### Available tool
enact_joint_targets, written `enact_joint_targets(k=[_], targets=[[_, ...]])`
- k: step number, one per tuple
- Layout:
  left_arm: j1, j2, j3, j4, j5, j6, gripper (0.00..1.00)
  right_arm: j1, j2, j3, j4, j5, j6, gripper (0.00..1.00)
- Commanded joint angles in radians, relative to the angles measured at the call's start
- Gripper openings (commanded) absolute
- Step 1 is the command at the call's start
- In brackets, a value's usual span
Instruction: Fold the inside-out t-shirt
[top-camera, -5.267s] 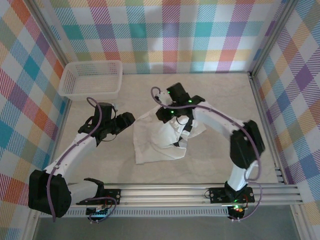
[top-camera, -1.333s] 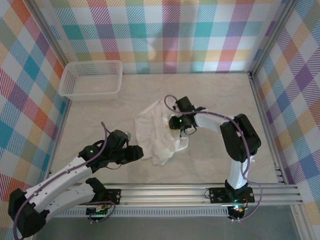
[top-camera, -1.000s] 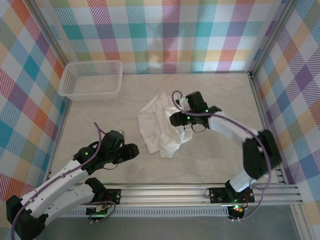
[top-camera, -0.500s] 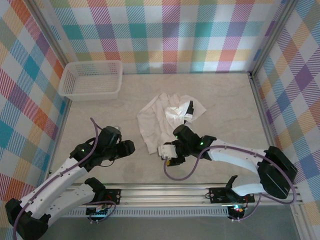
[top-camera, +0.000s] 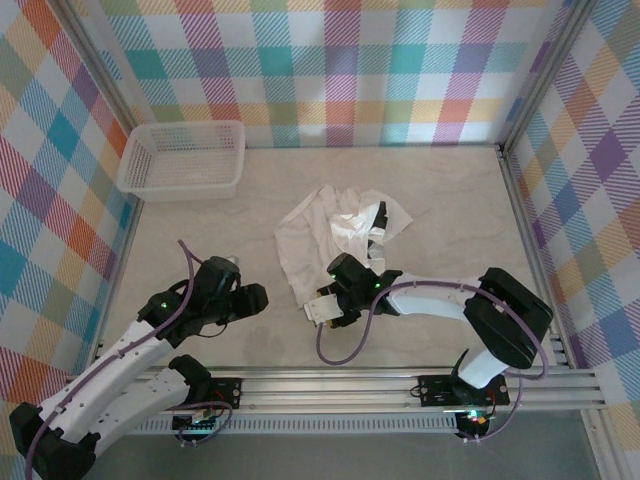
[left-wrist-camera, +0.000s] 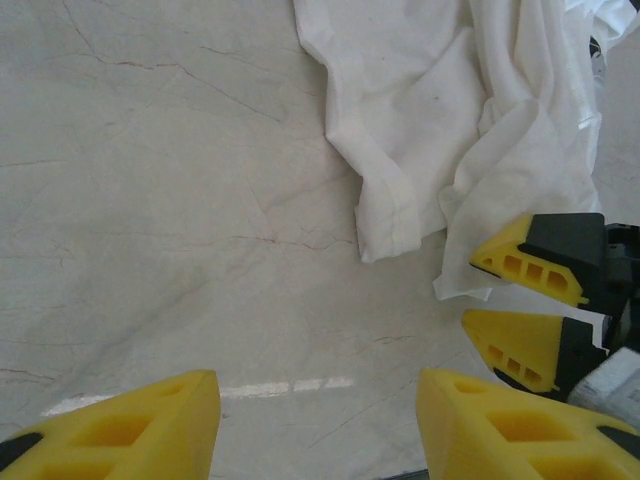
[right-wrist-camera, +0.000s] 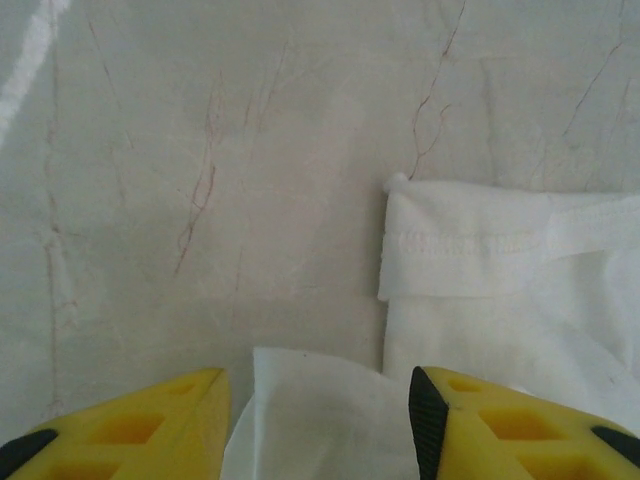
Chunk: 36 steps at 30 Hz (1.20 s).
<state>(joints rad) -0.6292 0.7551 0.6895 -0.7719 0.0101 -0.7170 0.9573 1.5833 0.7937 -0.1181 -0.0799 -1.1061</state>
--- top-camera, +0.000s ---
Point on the white t-shirt with black print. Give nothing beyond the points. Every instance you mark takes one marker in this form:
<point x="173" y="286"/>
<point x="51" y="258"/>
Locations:
<point x="305" y="240"/>

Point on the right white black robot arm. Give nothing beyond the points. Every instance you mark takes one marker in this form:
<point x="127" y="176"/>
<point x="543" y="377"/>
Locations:
<point x="430" y="305"/>

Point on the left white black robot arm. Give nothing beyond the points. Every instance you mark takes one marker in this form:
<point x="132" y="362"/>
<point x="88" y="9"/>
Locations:
<point x="145" y="395"/>

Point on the white plastic mesh basket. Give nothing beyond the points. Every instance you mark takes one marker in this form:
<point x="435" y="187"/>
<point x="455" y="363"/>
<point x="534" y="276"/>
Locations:
<point x="180" y="160"/>

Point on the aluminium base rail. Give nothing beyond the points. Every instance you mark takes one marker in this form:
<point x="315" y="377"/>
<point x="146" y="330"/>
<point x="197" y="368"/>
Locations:
<point x="325" y="390"/>

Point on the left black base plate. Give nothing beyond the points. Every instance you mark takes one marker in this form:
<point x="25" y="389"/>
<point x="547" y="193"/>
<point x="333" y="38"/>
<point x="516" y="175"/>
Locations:
<point x="227" y="392"/>

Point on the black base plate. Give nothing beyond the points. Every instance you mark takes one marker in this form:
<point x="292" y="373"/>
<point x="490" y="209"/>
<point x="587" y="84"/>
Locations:
<point x="227" y="392"/>
<point x="435" y="387"/>

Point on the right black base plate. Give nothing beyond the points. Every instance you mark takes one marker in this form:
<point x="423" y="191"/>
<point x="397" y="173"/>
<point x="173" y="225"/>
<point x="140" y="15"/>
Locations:
<point x="435" y="387"/>

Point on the right aluminium table side rail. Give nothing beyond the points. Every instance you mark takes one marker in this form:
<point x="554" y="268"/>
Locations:
<point x="524" y="225"/>

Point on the left aluminium corner post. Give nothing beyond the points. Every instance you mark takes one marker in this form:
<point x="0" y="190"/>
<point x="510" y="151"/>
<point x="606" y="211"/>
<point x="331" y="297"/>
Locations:
<point x="102" y="70"/>

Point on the aluminium corner post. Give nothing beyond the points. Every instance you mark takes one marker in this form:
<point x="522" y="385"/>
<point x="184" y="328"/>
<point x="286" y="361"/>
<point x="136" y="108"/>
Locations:
<point x="102" y="70"/>
<point x="546" y="70"/>

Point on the right aluminium frame leg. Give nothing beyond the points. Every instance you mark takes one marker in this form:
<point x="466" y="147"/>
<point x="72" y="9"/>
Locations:
<point x="602" y="445"/>

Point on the right aluminium corner post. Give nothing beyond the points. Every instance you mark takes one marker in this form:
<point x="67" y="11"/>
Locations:
<point x="546" y="70"/>

